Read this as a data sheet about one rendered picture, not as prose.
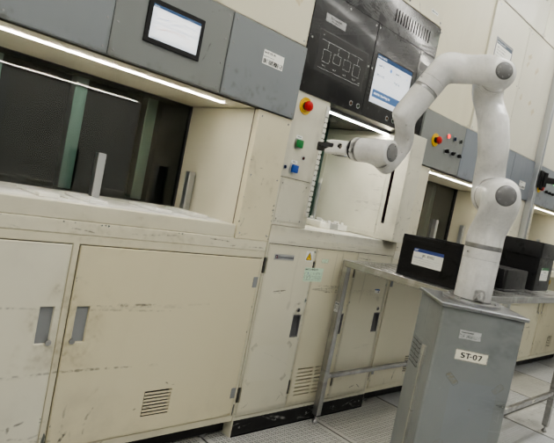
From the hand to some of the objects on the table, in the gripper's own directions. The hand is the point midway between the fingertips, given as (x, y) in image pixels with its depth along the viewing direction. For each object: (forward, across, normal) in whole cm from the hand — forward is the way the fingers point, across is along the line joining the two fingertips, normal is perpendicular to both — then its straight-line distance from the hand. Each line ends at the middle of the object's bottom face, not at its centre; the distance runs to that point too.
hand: (322, 146), depth 196 cm
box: (-23, -148, +44) cm, 156 cm away
